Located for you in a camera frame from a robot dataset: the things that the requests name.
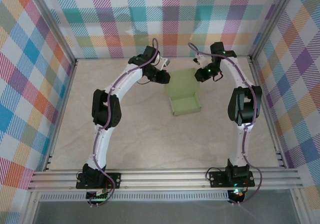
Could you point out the black controller with lit LED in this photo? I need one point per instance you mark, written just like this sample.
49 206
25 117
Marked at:
236 195

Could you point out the light green paper box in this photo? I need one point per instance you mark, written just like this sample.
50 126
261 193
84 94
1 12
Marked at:
182 88

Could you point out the aluminium frame post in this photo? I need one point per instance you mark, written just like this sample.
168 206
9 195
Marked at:
273 21
56 26

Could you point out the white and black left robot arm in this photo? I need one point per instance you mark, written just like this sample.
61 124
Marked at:
127 80

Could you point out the aluminium table side rail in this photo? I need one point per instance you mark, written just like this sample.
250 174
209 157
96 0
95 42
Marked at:
65 96
258 73

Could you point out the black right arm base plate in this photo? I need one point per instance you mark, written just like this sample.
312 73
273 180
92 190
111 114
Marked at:
216 179

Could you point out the aluminium front mounting rail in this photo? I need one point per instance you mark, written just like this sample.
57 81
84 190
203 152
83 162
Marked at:
162 177

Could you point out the aluminium frame leg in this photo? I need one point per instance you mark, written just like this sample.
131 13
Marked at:
31 209
300 209

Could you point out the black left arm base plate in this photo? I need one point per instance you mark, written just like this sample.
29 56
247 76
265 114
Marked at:
116 179

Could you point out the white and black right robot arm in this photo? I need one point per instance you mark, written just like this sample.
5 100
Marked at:
233 76

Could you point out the green circuit board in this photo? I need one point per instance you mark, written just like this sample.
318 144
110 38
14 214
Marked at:
96 196

